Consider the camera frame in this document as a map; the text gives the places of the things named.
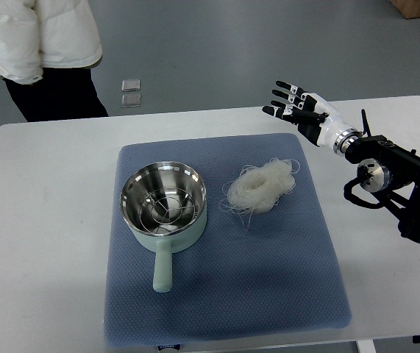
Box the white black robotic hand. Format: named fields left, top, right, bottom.
left=262, top=81, right=362, bottom=154

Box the white vermicelli bundle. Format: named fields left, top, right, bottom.
left=218, top=158, right=301, bottom=232

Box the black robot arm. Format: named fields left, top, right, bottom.
left=341, top=110, right=420, bottom=244

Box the mint green steel pot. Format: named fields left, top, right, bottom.
left=120, top=161, right=207, bottom=293

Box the brown cardboard box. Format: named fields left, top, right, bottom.
left=390, top=0, right=420, bottom=19

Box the blue quilted mat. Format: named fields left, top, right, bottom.
left=104, top=133, right=352, bottom=347

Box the lower metal floor plate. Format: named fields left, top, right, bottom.
left=121, top=92, right=141, bottom=108

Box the metal floor plate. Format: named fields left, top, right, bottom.
left=121, top=79, right=140, bottom=92
left=121, top=92, right=141, bottom=108

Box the upper metal floor plate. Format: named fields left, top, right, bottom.
left=121, top=79, right=140, bottom=92

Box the white table leg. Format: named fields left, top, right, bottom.
left=356, top=340, right=377, bottom=353

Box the person in white jacket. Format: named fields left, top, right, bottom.
left=0, top=1, right=108, bottom=122

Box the wire steaming rack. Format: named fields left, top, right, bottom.
left=139, top=187, right=200, bottom=227

